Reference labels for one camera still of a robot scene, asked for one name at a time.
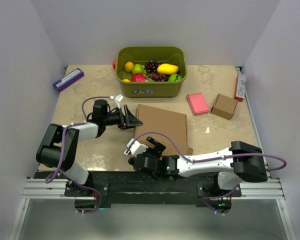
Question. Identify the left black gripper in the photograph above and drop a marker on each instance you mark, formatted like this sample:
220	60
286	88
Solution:
130	120

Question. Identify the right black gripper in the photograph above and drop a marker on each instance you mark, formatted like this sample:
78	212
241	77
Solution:
158	149

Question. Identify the large cardboard box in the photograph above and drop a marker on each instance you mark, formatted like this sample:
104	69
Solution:
170	123

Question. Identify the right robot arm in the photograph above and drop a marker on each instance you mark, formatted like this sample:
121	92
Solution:
241	162

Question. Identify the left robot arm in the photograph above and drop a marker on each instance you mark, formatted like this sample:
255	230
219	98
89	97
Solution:
58	147

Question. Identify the small brown cardboard box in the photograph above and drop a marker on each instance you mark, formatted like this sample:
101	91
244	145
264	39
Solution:
224	106

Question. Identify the purple rectangular box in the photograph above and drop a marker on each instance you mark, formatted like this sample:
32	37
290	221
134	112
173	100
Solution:
68	79

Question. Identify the red white toothpaste box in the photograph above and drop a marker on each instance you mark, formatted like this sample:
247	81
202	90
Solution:
240	87

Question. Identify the dark grape bunch lower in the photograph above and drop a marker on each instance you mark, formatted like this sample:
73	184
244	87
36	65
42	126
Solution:
158	77

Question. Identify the dark grape bunch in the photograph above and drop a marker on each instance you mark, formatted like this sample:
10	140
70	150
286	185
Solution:
151	66
158	77

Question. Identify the green pear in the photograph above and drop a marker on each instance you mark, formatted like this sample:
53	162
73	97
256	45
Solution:
138	69

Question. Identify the dark grape bunch upper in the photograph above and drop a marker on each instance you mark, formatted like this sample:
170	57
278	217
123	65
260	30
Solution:
151	66

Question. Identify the pink rectangular block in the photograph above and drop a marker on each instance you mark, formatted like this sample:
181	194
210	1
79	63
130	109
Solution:
197	104

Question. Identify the red fruit behind bin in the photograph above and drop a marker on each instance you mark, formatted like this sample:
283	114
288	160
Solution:
114	64

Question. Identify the yellow mango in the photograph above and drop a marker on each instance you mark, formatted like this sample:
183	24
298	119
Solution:
167	69

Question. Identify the green plastic bin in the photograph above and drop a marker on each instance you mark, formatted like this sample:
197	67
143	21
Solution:
143	54

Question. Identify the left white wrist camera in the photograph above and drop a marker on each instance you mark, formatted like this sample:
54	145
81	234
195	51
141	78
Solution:
117	100

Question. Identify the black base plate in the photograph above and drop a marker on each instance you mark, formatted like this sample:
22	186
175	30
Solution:
107	188

